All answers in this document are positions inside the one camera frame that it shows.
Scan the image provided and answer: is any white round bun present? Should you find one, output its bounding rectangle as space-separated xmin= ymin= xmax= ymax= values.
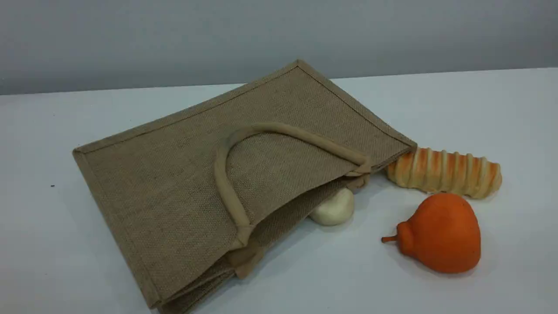
xmin=309 ymin=188 xmax=355 ymax=226

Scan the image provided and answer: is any striped long bread roll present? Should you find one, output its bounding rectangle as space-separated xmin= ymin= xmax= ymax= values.
xmin=386 ymin=147 xmax=503 ymax=200

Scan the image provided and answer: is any orange toy pear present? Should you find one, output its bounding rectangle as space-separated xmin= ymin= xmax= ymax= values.
xmin=381 ymin=192 xmax=482 ymax=275

